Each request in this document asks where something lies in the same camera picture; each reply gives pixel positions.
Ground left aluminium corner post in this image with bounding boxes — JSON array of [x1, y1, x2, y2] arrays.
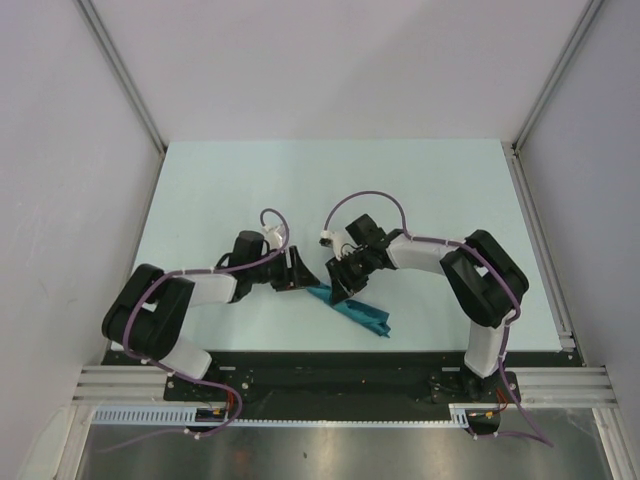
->
[[73, 0, 168, 157]]

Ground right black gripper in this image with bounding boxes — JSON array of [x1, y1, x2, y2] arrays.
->
[[326, 248, 375, 307]]

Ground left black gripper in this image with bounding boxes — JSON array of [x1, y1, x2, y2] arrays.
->
[[248, 246, 319, 292]]

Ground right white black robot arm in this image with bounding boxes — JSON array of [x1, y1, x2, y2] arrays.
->
[[320, 214, 529, 401]]

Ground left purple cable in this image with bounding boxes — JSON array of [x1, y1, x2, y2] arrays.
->
[[119, 207, 294, 436]]

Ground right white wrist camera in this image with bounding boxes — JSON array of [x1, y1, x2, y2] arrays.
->
[[319, 230, 356, 260]]

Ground white slotted cable duct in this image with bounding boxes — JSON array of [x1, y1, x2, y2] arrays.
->
[[92, 405, 469, 430]]

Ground teal satin napkin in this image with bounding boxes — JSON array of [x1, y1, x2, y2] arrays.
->
[[306, 284, 391, 338]]

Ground purple cable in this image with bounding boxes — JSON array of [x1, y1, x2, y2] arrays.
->
[[119, 207, 294, 436], [324, 190, 555, 448]]

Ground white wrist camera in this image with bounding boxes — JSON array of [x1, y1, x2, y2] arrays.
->
[[319, 230, 356, 260], [261, 224, 289, 250]]

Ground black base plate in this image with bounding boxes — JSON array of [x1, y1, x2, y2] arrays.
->
[[102, 348, 584, 434]]

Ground aluminium corner post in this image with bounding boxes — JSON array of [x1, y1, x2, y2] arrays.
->
[[513, 0, 606, 150], [73, 0, 168, 157]]

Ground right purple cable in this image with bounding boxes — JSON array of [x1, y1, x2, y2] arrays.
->
[[324, 190, 555, 448]]

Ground right aluminium corner post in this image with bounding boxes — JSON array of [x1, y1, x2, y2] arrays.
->
[[513, 0, 606, 150]]

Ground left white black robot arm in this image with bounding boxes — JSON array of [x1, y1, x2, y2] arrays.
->
[[101, 230, 320, 400]]

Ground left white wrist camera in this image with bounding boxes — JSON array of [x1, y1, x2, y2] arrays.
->
[[261, 224, 289, 250]]

